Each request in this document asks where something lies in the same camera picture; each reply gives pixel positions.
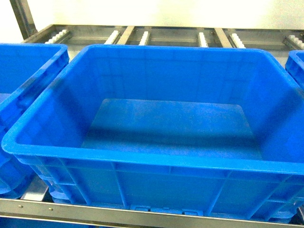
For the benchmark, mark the blue plastic crate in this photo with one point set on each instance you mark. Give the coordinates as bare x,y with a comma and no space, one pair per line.
198,131

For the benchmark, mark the left neighbour blue crate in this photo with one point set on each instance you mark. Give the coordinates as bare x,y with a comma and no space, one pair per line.
25,71

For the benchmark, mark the neighbour blue crate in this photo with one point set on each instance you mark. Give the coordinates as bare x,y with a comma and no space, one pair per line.
25,71
295,66

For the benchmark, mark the steel shelf rack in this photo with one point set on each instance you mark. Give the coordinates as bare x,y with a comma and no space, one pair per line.
274,26

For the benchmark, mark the right neighbour blue crate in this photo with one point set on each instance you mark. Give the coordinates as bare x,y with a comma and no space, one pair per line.
295,66

